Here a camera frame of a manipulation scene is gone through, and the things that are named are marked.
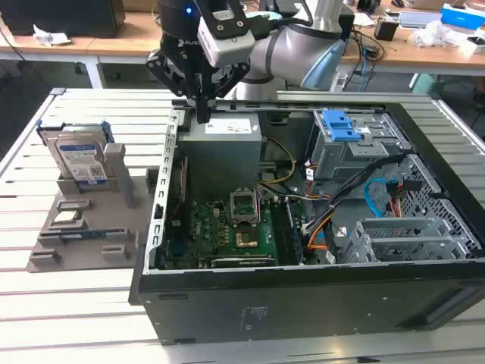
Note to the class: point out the white crumpled paper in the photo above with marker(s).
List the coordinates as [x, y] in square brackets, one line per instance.
[51, 37]

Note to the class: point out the blue cardboard box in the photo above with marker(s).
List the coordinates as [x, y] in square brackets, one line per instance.
[462, 16]

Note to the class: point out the black open PC case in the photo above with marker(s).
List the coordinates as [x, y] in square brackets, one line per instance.
[303, 303]

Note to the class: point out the black RAM slot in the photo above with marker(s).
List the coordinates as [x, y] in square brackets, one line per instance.
[279, 231]
[295, 235]

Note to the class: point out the CPU socket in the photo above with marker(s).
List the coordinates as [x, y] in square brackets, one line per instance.
[246, 239]

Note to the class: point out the grey metal drive cage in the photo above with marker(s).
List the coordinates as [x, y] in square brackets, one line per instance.
[341, 159]

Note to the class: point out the hard disk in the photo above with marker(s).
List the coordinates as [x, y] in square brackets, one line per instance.
[77, 155]

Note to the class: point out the RAM stick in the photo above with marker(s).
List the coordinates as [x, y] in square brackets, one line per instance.
[79, 235]

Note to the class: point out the grey parts rack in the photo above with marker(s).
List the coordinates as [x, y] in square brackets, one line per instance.
[91, 250]

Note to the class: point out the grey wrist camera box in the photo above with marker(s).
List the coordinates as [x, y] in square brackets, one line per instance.
[227, 41]

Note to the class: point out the grey power supply unit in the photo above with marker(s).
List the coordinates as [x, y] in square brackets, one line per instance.
[219, 159]

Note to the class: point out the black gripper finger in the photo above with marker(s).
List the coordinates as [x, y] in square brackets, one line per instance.
[231, 79]
[170, 77]

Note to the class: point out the silver CPU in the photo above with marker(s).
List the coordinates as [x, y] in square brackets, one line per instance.
[67, 220]

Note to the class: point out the grey metal disk bay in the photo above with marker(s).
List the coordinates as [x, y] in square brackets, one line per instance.
[401, 242]

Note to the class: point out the wooden top desk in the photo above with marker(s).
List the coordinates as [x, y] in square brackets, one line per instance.
[76, 51]
[417, 57]

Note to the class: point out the green motherboard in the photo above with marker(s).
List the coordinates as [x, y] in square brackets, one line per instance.
[212, 231]

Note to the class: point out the large black box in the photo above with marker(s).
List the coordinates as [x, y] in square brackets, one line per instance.
[60, 17]

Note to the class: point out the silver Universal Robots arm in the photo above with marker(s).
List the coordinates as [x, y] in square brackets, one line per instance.
[295, 49]

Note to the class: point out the clear plastic bag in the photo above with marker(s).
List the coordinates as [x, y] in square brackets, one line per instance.
[435, 34]

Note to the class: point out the blue plastic bracket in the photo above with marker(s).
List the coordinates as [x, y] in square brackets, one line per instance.
[337, 125]

